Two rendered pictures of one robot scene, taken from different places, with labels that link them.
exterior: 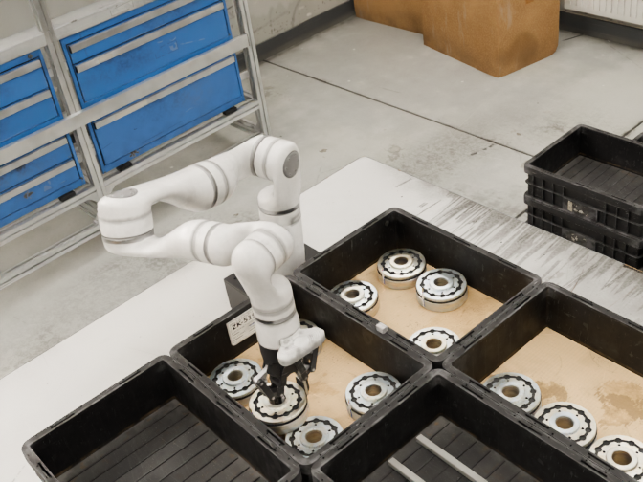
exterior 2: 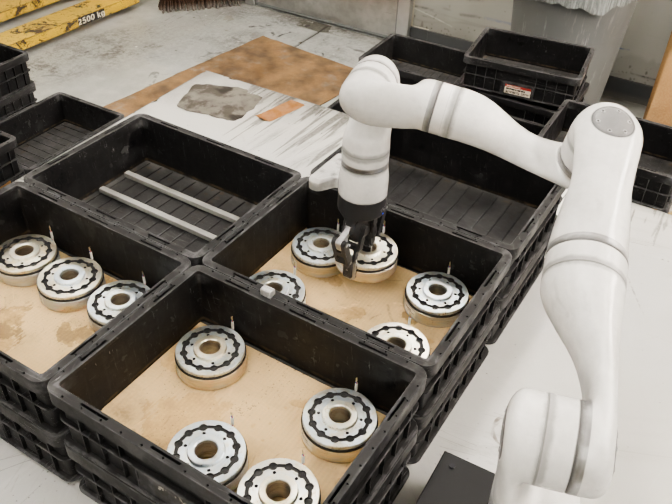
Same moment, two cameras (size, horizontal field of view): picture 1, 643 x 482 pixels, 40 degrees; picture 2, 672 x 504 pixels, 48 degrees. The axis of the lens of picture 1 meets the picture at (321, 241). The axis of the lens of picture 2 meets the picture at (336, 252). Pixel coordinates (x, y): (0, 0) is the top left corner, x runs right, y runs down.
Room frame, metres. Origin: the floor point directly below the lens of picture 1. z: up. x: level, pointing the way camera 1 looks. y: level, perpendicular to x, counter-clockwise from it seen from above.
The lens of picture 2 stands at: (1.95, -0.32, 1.66)
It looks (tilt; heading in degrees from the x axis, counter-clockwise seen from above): 39 degrees down; 157
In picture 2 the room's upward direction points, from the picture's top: 3 degrees clockwise
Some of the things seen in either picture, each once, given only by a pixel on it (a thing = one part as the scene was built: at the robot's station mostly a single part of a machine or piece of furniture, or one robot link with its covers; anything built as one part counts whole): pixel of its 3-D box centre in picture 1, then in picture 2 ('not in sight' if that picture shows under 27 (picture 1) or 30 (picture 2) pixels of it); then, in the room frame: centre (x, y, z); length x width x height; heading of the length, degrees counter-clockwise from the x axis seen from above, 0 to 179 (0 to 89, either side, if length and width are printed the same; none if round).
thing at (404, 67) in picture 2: not in sight; (417, 98); (-0.38, 1.01, 0.31); 0.40 x 0.30 x 0.34; 38
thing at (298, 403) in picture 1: (277, 402); (367, 249); (1.08, 0.12, 0.89); 0.10 x 0.10 x 0.01
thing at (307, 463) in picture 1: (297, 362); (358, 262); (1.14, 0.08, 0.92); 0.40 x 0.30 x 0.02; 36
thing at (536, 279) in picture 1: (413, 279); (241, 384); (1.32, -0.16, 0.92); 0.40 x 0.30 x 0.02; 36
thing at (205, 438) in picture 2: (441, 282); (206, 450); (1.36, -0.23, 0.86); 0.05 x 0.05 x 0.01
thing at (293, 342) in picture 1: (283, 325); (353, 169); (1.09, 0.08, 1.06); 0.11 x 0.09 x 0.06; 36
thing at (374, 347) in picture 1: (300, 383); (357, 287); (1.14, 0.08, 0.87); 0.40 x 0.30 x 0.11; 36
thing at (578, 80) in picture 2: not in sight; (518, 111); (-0.07, 1.26, 0.37); 0.42 x 0.34 x 0.46; 38
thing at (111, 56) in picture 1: (162, 73); not in sight; (3.21, 0.51, 0.60); 0.72 x 0.03 x 0.56; 128
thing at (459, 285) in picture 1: (441, 284); (206, 452); (1.36, -0.23, 0.86); 0.10 x 0.10 x 0.01
